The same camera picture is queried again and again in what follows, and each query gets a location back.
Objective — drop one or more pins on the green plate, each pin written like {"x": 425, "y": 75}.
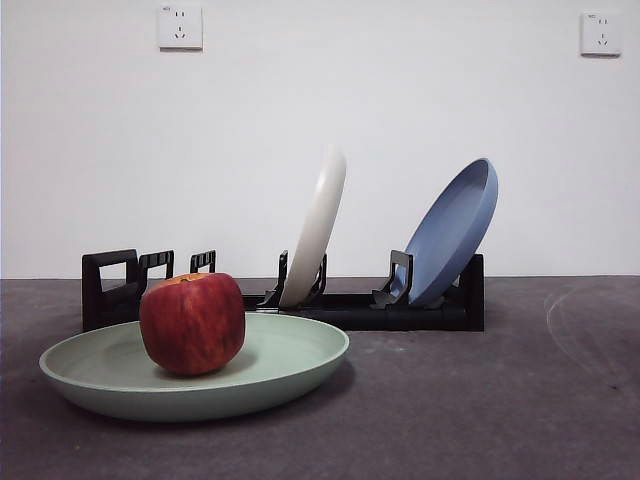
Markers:
{"x": 280, "y": 350}

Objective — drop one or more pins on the red apple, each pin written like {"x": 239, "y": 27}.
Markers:
{"x": 192, "y": 325}

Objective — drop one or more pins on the white plate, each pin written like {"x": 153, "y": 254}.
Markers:
{"x": 320, "y": 225}

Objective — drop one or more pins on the blue plate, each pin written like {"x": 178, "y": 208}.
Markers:
{"x": 445, "y": 240}

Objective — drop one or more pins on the black plate rack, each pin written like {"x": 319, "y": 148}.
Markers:
{"x": 425, "y": 320}

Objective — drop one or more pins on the white wall socket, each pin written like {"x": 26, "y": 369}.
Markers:
{"x": 181, "y": 27}
{"x": 601, "y": 34}

